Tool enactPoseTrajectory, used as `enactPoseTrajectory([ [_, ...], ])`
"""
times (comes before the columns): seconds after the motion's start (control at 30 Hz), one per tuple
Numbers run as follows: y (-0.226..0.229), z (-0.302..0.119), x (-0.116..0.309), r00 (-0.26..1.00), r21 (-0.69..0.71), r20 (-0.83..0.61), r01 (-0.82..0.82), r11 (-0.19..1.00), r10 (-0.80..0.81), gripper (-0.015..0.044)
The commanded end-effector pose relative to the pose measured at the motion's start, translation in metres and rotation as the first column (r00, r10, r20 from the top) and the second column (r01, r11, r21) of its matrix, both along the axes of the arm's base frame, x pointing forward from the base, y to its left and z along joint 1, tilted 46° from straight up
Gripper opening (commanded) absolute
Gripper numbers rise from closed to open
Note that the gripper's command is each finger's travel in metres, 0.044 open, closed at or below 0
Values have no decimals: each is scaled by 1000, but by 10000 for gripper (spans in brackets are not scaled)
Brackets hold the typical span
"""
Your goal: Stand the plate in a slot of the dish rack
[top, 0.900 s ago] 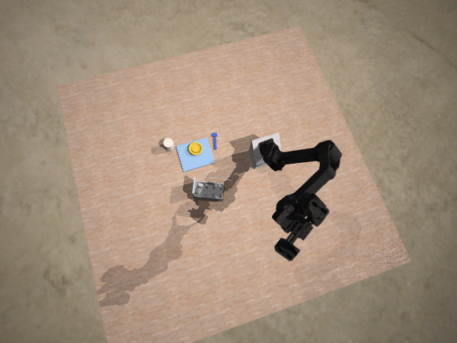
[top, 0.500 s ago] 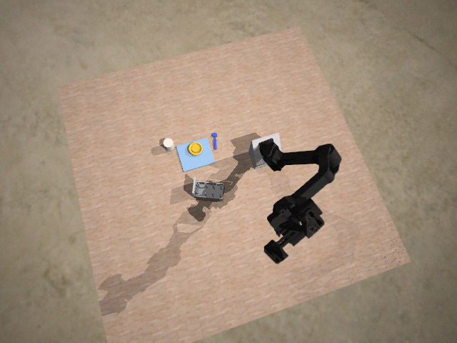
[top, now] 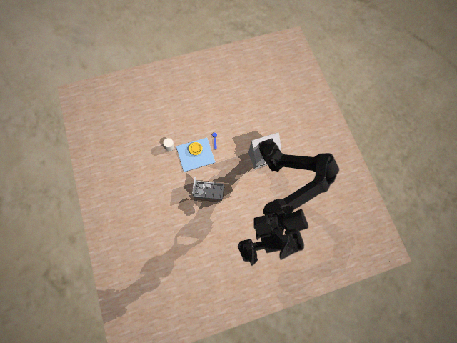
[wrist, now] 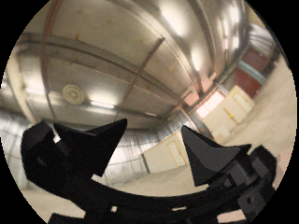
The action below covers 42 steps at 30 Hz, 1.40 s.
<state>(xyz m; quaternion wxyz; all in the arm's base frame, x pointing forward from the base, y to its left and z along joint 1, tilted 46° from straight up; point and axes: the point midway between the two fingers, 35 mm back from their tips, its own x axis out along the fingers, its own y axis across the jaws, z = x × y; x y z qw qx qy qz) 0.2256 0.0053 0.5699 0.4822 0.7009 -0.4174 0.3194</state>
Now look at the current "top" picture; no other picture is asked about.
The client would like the light blue flat mat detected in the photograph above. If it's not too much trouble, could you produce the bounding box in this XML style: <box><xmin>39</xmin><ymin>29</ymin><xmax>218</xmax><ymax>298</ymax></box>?
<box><xmin>176</xmin><ymin>137</ymin><xmax>215</xmax><ymax>172</ymax></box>

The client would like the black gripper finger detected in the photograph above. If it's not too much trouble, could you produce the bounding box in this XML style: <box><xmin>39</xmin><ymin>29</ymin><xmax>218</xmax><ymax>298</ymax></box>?
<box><xmin>279</xmin><ymin>234</ymin><xmax>298</xmax><ymax>260</ymax></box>
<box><xmin>243</xmin><ymin>243</ymin><xmax>258</xmax><ymax>266</ymax></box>

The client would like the white cylinder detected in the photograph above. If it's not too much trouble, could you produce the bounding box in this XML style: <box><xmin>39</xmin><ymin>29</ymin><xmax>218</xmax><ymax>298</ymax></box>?
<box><xmin>164</xmin><ymin>138</ymin><xmax>174</xmax><ymax>151</ymax></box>

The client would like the yellow plate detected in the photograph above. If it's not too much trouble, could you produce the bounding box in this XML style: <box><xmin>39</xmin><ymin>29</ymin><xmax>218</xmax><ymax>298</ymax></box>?
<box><xmin>189</xmin><ymin>142</ymin><xmax>202</xmax><ymax>155</ymax></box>

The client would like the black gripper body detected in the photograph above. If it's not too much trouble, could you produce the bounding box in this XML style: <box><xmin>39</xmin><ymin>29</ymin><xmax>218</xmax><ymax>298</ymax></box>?
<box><xmin>238</xmin><ymin>227</ymin><xmax>304</xmax><ymax>262</ymax></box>

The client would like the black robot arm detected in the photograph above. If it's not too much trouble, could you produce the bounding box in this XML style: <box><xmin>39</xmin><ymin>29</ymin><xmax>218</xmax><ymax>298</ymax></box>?
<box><xmin>253</xmin><ymin>138</ymin><xmax>339</xmax><ymax>240</ymax></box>

